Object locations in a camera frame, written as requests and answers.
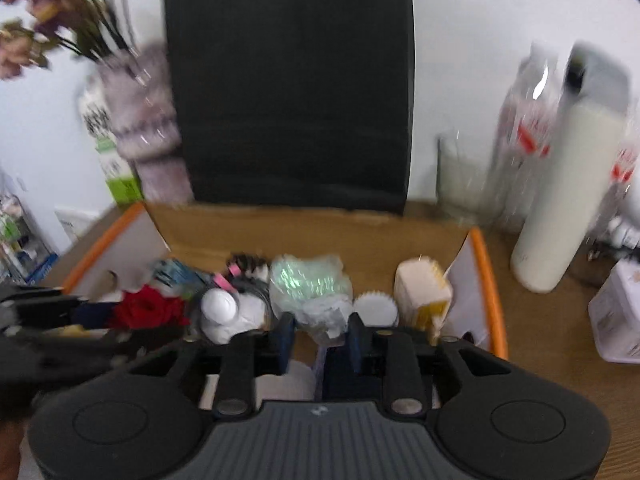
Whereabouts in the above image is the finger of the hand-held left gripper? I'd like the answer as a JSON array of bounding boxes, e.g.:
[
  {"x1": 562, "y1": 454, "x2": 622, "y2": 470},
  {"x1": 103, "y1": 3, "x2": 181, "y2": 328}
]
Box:
[
  {"x1": 97, "y1": 327, "x2": 189, "y2": 359},
  {"x1": 0, "y1": 286, "x2": 121, "y2": 334}
]

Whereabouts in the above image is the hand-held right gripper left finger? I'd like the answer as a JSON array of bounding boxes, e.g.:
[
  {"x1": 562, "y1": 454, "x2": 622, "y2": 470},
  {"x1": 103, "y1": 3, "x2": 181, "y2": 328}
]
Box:
[{"x1": 129, "y1": 312, "x2": 297, "y2": 418}]

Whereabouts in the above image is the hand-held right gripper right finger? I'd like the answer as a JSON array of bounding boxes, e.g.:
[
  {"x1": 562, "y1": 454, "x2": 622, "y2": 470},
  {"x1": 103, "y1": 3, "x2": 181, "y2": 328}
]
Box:
[{"x1": 347, "y1": 312, "x2": 512, "y2": 417}]

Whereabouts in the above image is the red artificial rose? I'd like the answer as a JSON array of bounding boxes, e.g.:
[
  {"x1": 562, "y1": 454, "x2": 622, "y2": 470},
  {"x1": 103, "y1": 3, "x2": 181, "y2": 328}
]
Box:
[{"x1": 114, "y1": 284, "x2": 189, "y2": 332}]

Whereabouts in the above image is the orange rimmed cardboard box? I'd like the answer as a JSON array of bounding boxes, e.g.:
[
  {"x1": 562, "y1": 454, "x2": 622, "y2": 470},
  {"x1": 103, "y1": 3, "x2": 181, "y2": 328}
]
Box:
[{"x1": 60, "y1": 200, "x2": 509, "y2": 404}]

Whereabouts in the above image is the crumpled white paper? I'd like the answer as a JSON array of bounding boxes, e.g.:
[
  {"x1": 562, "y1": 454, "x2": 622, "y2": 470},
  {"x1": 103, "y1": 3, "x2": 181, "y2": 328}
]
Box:
[{"x1": 295, "y1": 296, "x2": 354, "y2": 347}]

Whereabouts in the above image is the white ribbed cap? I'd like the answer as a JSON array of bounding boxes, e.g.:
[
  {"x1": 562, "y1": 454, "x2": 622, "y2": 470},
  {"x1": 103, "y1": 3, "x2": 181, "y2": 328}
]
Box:
[{"x1": 354, "y1": 290, "x2": 401, "y2": 332}]

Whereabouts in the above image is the blue white carton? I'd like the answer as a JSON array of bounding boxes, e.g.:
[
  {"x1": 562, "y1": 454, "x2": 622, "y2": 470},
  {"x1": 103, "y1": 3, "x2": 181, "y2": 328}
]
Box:
[{"x1": 20, "y1": 250, "x2": 59, "y2": 284}]

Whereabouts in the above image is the small white plastic bottle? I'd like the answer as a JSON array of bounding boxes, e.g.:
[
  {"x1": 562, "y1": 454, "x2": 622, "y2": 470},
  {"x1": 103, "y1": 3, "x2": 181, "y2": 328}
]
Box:
[{"x1": 200, "y1": 287, "x2": 273, "y2": 346}]

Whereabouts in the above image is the blue patterned packet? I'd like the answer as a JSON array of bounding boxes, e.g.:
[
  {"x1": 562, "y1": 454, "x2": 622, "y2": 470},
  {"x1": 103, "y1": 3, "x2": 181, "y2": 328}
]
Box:
[{"x1": 150, "y1": 259, "x2": 211, "y2": 292}]

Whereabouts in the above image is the white yellow small carton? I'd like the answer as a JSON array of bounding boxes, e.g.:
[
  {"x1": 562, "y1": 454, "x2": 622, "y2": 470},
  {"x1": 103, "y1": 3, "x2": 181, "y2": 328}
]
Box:
[{"x1": 394, "y1": 257, "x2": 454, "y2": 334}]

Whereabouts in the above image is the dark pink small object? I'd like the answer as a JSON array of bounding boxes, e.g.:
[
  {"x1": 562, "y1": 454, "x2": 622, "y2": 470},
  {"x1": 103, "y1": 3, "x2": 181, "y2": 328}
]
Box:
[{"x1": 212, "y1": 252, "x2": 272, "y2": 292}]

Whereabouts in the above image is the pile of colourful packets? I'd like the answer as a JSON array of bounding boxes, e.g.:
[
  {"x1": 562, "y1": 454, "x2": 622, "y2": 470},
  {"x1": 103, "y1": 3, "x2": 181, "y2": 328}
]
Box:
[{"x1": 0, "y1": 170, "x2": 36, "y2": 286}]

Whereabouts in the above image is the white cardboard box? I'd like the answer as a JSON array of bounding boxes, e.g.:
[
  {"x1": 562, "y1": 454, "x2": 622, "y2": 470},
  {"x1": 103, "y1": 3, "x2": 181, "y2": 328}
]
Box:
[{"x1": 54, "y1": 205, "x2": 107, "y2": 242}]

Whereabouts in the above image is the white green milk carton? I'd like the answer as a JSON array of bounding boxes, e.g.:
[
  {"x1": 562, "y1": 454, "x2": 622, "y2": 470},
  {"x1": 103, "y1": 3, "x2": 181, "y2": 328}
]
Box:
[{"x1": 77, "y1": 80, "x2": 146, "y2": 206}]

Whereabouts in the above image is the clear drinking glass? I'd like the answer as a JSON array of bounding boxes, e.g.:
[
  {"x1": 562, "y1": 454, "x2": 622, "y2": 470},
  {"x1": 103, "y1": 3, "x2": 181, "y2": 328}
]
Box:
[{"x1": 436, "y1": 132, "x2": 501, "y2": 224}]

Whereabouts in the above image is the white pink box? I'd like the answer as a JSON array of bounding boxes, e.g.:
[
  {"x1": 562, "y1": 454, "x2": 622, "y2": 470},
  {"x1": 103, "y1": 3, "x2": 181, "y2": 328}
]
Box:
[{"x1": 589, "y1": 259, "x2": 640, "y2": 365}]

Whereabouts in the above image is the white thermos bottle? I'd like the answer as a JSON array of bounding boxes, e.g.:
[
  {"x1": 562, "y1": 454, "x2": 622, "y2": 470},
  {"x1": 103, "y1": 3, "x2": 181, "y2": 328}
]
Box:
[{"x1": 510, "y1": 40, "x2": 632, "y2": 295}]

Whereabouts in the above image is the clear plastic bottle red label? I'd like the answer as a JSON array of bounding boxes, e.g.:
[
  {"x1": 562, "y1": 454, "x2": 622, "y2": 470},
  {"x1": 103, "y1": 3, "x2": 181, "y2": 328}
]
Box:
[
  {"x1": 492, "y1": 42, "x2": 572, "y2": 231},
  {"x1": 609, "y1": 135, "x2": 640, "y2": 221}
]

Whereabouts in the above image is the artificial flower bouquet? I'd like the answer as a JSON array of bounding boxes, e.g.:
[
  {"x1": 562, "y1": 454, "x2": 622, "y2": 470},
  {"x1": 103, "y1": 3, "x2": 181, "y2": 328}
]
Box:
[{"x1": 0, "y1": 0, "x2": 139, "y2": 81}]

